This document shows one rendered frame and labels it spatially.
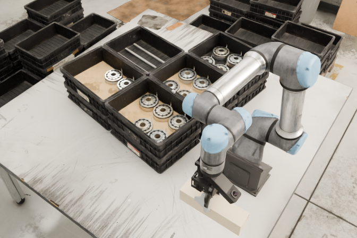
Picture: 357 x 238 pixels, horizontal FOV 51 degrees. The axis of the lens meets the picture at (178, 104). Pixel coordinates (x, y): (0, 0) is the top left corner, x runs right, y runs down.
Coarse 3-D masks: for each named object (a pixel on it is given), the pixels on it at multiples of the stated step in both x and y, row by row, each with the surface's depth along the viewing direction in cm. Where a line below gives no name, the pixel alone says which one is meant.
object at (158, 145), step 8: (152, 80) 199; (128, 88) 195; (176, 96) 191; (112, 112) 185; (128, 120) 179; (192, 120) 179; (136, 128) 175; (184, 128) 176; (144, 136) 172; (168, 136) 172; (176, 136) 175; (152, 144) 171; (160, 144) 168
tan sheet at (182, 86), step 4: (184, 68) 223; (172, 76) 217; (176, 76) 217; (180, 84) 212; (184, 84) 212; (188, 84) 212; (180, 88) 210; (184, 88) 210; (188, 88) 210; (192, 88) 210; (196, 92) 207
